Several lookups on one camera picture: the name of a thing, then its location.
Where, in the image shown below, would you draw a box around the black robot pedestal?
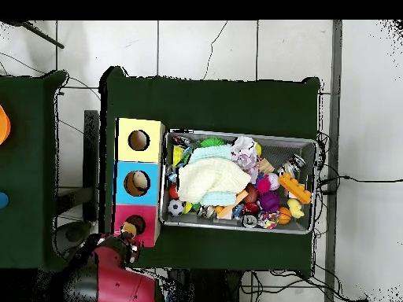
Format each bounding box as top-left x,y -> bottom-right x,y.
166,268 -> 253,302

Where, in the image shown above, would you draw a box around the small soccer ball toy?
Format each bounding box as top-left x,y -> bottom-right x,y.
167,198 -> 186,217

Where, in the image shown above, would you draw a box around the purple spiky ball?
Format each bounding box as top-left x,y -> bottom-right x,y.
258,190 -> 282,214

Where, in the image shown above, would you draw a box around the cream waffle cloth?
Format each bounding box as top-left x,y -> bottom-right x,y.
177,157 -> 252,204

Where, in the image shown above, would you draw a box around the thin dark rod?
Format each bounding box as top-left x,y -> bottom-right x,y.
12,20 -> 65,50

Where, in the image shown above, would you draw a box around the black upright panel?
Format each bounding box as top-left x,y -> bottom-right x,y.
83,109 -> 100,221

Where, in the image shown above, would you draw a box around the yellow cheese wedge toy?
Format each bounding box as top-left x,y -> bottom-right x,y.
172,145 -> 185,168

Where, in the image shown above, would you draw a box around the small basketball toy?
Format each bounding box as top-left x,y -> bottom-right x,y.
277,206 -> 293,226

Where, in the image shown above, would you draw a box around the mint waffle cloth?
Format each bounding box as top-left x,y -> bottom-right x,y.
188,145 -> 237,207

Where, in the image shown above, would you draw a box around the yellow plush toy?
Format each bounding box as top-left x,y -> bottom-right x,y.
287,197 -> 305,219

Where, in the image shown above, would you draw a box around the wooden box three holes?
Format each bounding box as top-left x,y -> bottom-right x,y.
110,117 -> 166,248

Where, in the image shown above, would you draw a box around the black cable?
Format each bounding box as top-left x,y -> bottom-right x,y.
317,174 -> 403,194

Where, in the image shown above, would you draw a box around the shallow mesh bin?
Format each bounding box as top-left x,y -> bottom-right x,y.
158,128 -> 319,235

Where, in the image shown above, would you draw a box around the large orange toy brick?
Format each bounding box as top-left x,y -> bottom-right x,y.
277,171 -> 312,204

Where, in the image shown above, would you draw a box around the white baseball toy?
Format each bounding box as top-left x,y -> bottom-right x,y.
265,172 -> 280,191

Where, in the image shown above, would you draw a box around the orange round object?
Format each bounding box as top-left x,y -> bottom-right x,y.
0,105 -> 12,145

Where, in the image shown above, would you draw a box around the green spiky ball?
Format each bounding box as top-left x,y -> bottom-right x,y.
200,137 -> 227,149

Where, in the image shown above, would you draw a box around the brown plush animal toy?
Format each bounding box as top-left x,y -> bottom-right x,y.
120,220 -> 139,238

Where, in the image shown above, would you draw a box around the pink spiky toy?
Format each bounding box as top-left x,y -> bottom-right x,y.
255,177 -> 272,193

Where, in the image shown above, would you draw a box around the crumpled printed white wrapper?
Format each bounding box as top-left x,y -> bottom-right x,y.
231,135 -> 261,183

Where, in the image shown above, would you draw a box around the green cloth side table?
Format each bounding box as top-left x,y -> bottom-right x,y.
0,70 -> 72,271

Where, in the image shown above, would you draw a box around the wooden block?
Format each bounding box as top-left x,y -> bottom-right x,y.
257,157 -> 275,175

